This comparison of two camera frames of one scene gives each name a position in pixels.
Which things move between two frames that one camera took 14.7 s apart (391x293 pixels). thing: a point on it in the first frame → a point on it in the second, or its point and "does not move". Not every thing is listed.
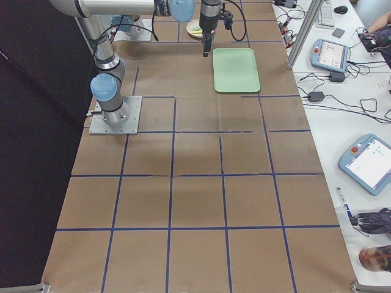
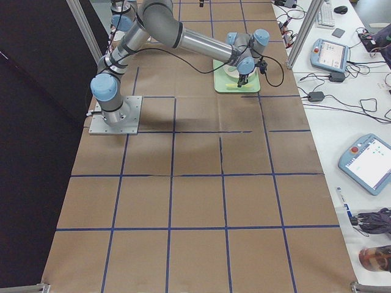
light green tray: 235,70 does not move
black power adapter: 316,96 does not move
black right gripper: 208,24 → 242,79
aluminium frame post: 313,11 does not move
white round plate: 194,25 → 232,71
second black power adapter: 336,77 does not move
